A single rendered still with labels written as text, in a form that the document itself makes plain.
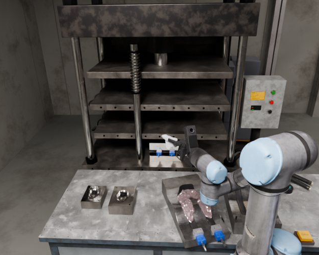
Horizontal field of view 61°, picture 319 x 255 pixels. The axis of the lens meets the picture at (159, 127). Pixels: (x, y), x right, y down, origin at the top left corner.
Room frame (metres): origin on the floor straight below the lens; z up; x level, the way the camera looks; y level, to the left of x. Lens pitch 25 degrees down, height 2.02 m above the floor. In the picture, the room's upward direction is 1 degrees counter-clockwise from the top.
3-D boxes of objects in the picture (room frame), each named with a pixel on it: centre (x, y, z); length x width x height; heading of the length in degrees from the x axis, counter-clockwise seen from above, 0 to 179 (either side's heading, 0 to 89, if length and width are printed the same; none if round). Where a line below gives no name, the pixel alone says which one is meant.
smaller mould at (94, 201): (1.48, 0.44, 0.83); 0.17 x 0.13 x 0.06; 176
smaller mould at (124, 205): (1.44, 0.25, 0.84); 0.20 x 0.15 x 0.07; 176
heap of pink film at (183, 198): (1.34, -0.20, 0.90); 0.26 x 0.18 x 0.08; 14
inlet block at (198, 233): (1.07, -0.21, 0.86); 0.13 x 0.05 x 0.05; 14
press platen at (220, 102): (2.37, -0.02, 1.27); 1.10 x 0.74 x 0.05; 86
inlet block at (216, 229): (1.09, -0.32, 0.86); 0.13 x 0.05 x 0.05; 14
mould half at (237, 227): (1.41, -0.56, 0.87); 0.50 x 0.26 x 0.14; 176
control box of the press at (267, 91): (2.09, -0.82, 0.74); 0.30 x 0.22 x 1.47; 86
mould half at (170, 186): (1.34, -0.20, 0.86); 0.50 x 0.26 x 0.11; 14
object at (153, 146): (2.24, -0.06, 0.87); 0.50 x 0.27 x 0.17; 176
